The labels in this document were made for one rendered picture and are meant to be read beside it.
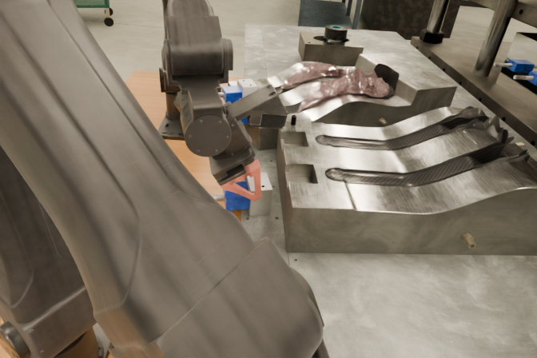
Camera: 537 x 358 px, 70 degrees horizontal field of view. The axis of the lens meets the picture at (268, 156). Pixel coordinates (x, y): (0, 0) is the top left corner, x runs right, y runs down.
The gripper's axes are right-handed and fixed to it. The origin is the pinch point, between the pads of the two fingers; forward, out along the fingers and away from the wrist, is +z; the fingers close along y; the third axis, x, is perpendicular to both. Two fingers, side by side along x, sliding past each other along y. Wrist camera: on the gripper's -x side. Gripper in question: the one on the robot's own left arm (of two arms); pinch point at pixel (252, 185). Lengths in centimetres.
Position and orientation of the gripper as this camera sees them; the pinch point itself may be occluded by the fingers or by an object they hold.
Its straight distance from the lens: 64.7
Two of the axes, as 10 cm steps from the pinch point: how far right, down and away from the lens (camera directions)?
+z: 4.1, 7.1, 5.8
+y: -2.1, -5.4, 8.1
